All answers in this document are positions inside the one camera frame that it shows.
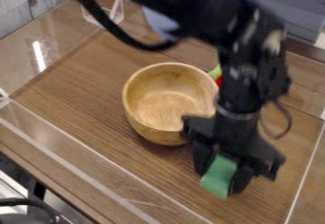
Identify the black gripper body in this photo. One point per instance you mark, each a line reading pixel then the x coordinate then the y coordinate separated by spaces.
pixel 230 132

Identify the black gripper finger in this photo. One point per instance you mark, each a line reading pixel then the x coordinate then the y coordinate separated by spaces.
pixel 241 179
pixel 202 157

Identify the green rectangular block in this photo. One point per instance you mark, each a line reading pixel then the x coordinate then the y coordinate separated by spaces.
pixel 218 177

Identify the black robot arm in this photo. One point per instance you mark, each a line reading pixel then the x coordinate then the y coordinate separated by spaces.
pixel 245 31

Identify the brown wooden bowl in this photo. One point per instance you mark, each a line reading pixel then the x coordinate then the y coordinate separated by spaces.
pixel 160 93

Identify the red plush ball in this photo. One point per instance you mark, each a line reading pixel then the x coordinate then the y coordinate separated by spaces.
pixel 218 81

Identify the small light green piece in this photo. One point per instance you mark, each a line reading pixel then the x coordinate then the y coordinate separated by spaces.
pixel 215 72

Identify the clear acrylic tray wall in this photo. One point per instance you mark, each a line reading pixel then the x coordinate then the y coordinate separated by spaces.
pixel 63 129

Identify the black table leg bracket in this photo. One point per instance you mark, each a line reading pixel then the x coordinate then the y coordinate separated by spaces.
pixel 41 211

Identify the clear acrylic corner bracket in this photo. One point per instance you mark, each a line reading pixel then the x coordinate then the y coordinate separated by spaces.
pixel 115 13

